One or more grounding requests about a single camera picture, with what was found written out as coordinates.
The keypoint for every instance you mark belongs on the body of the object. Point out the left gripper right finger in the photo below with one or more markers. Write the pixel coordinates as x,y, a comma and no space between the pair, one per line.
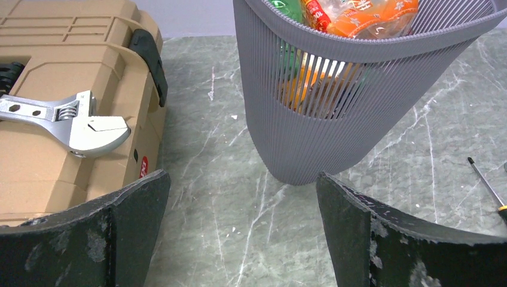
374,244

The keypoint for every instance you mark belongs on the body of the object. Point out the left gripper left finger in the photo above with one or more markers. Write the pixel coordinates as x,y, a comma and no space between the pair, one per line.
107,241

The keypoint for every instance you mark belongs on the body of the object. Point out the grey mesh waste bin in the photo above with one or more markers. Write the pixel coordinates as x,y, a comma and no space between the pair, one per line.
369,86

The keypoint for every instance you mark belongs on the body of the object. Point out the small orange juice bottle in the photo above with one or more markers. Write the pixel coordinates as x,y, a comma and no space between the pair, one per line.
293,92

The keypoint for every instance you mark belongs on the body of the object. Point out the orange bottle pack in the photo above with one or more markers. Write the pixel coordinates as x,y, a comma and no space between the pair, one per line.
361,19

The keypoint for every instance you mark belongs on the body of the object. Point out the green plastic bottle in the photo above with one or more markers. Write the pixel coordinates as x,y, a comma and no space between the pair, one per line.
290,8

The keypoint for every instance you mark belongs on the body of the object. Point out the yellow black screwdriver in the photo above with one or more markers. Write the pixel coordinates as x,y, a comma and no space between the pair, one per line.
501,210

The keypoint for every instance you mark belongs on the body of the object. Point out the tan plastic toolbox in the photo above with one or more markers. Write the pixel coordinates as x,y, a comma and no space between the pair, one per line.
51,50

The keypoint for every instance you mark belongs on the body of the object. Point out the red handled adjustable wrench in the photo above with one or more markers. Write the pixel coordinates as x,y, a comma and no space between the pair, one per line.
70,121

